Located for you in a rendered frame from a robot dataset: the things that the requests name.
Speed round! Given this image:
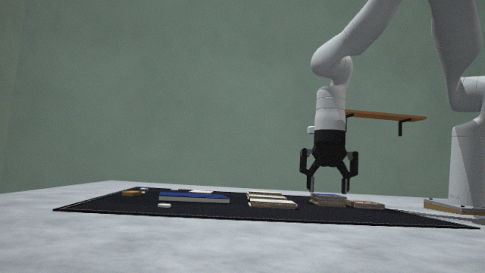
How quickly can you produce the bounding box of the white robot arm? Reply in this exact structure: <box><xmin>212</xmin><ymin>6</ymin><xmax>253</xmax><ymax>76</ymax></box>
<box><xmin>307</xmin><ymin>0</ymin><xmax>485</xmax><ymax>207</ymax></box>

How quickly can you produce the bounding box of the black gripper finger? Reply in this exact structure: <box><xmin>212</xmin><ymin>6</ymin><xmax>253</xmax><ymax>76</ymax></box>
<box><xmin>299</xmin><ymin>148</ymin><xmax>328</xmax><ymax>193</ymax></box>
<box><xmin>333</xmin><ymin>151</ymin><xmax>358</xmax><ymax>194</ymax></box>

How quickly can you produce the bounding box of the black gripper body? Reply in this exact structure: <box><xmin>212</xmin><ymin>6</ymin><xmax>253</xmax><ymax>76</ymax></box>
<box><xmin>312</xmin><ymin>129</ymin><xmax>347</xmax><ymax>167</ymax></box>

